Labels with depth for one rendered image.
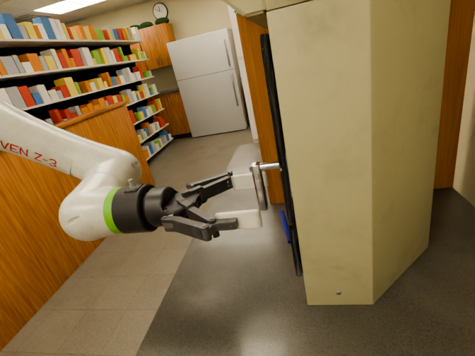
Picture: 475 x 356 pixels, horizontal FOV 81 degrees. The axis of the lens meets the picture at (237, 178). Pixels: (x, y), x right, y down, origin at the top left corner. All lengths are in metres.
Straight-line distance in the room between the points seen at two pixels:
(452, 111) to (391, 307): 0.49
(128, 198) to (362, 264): 0.41
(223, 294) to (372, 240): 0.31
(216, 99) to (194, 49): 0.94
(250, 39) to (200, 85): 4.80
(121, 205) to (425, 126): 0.52
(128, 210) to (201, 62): 5.03
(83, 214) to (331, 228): 0.43
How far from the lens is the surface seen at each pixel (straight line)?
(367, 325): 0.55
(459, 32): 0.82
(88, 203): 0.59
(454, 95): 0.84
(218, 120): 5.56
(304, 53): 0.37
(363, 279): 0.53
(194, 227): 0.43
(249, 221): 0.43
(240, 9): 0.37
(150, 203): 0.52
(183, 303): 0.63
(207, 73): 5.46
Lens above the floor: 1.37
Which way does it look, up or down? 24 degrees down
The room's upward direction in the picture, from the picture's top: 13 degrees counter-clockwise
